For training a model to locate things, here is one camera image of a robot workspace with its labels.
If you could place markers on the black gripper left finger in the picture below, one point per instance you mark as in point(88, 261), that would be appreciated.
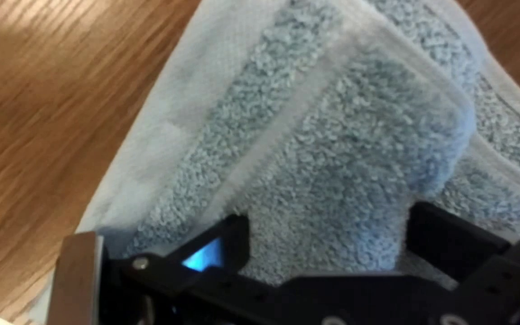
point(230, 265)

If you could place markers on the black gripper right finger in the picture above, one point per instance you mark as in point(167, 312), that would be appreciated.
point(452, 247)

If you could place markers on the light blue towel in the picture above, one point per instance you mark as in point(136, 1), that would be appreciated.
point(333, 146)

